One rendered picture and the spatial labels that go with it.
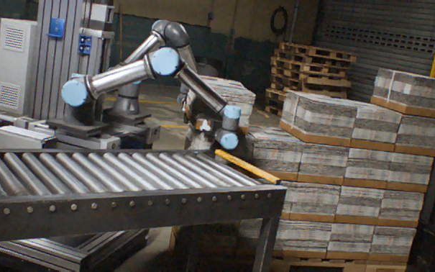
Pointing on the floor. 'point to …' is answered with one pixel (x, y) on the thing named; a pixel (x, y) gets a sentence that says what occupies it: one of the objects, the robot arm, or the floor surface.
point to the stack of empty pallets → (308, 62)
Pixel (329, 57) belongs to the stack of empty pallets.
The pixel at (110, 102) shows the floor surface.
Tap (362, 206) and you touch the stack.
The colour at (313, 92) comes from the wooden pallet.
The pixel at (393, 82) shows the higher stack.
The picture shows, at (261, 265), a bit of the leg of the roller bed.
